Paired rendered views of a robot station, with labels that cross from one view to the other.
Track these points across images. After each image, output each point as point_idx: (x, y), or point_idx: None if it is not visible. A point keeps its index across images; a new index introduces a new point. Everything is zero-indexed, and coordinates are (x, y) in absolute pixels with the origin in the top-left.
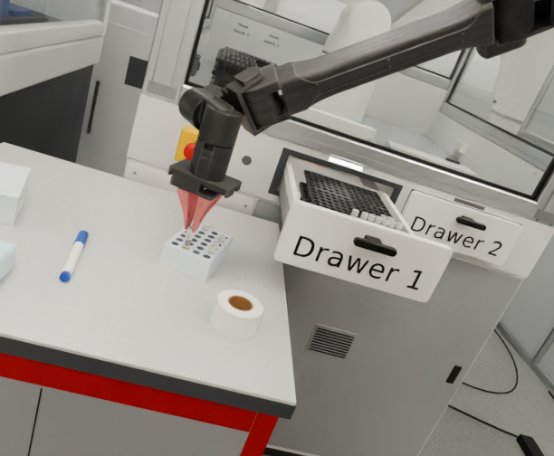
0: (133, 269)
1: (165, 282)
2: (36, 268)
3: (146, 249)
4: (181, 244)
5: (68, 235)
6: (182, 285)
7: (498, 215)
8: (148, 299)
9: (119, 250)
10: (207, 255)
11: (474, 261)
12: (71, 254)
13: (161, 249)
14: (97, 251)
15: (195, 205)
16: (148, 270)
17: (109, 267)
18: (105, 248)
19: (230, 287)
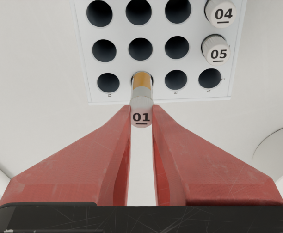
0: (77, 130)
1: (146, 128)
2: None
3: (35, 43)
4: (125, 76)
5: None
6: (177, 115)
7: None
8: (147, 177)
9: (8, 92)
10: (210, 67)
11: None
12: None
13: (58, 9)
14: None
15: (122, 156)
16: (99, 113)
17: (46, 151)
18: None
19: (279, 46)
